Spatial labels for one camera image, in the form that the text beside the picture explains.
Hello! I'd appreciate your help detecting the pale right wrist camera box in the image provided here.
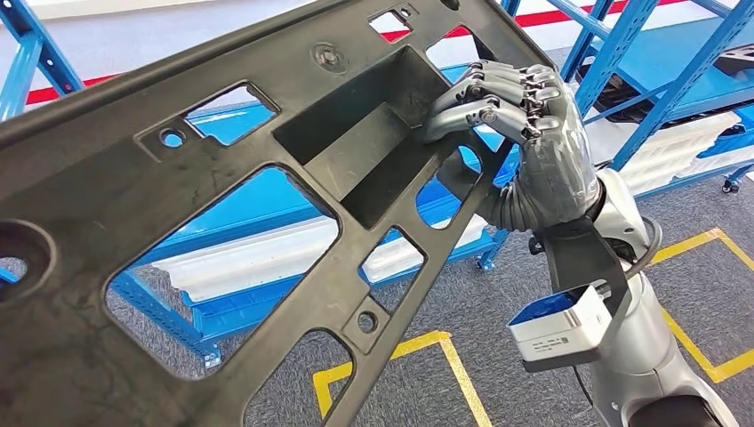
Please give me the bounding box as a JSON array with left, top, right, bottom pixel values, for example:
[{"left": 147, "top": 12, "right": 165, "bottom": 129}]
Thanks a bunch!
[{"left": 507, "top": 285, "right": 615, "bottom": 365}]

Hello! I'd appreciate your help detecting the black right wrist camera bracket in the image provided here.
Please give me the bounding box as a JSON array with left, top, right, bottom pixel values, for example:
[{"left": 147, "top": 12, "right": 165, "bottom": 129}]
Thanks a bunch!
[{"left": 521, "top": 216, "right": 632, "bottom": 375}]

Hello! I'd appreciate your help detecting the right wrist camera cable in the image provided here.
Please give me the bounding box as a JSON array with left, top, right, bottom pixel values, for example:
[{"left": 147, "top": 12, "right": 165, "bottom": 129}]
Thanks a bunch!
[{"left": 622, "top": 214, "right": 665, "bottom": 283}]

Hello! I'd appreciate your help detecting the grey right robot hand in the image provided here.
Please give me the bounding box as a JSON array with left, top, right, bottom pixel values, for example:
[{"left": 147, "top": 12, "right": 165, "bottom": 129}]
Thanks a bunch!
[{"left": 421, "top": 59, "right": 605, "bottom": 233}]

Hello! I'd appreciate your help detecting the blue plastic crate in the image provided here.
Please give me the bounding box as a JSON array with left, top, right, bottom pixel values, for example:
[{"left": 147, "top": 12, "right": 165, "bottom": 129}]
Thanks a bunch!
[{"left": 415, "top": 173, "right": 483, "bottom": 231}]

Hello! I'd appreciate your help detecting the black plastic panel with cutouts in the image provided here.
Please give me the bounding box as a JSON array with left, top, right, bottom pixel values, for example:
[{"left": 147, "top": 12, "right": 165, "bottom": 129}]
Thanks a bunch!
[{"left": 0, "top": 0, "right": 557, "bottom": 427}]

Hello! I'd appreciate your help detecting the blue metal shelf rack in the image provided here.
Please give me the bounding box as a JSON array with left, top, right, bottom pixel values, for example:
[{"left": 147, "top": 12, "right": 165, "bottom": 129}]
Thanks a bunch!
[
  {"left": 544, "top": 0, "right": 754, "bottom": 197},
  {"left": 0, "top": 0, "right": 525, "bottom": 371}
]

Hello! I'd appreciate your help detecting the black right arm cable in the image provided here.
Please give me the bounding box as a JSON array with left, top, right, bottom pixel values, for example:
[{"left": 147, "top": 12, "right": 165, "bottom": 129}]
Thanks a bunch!
[{"left": 572, "top": 364, "right": 596, "bottom": 409}]

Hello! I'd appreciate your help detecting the black plastic panel part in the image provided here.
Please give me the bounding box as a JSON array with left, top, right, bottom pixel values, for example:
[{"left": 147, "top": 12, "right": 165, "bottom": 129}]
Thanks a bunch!
[{"left": 574, "top": 57, "right": 754, "bottom": 126}]

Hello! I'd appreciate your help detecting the dark grey panel part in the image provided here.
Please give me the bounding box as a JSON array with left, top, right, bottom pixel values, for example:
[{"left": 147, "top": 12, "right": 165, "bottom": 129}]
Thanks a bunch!
[{"left": 711, "top": 43, "right": 754, "bottom": 79}]

